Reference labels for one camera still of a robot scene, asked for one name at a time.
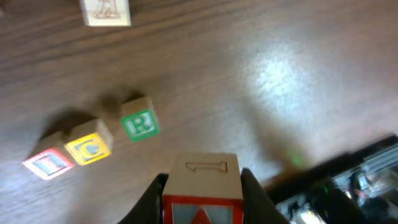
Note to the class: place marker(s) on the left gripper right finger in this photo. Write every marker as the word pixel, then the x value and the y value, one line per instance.
pixel 258 207

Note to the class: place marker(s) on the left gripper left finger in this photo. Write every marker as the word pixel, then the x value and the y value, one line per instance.
pixel 148 209

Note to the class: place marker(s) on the red A block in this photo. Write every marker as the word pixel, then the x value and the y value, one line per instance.
pixel 203 188

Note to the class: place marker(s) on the yellow C block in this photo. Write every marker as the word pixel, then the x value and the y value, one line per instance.
pixel 89 142

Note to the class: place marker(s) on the green R block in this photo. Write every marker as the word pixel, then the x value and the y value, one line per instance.
pixel 139 119

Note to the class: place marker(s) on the red I block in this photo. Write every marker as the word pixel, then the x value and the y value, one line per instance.
pixel 49 158

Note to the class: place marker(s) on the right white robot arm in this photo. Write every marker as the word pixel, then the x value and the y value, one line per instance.
pixel 355 187

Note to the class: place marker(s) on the plain wooden block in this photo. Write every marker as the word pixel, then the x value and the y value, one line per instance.
pixel 106 13

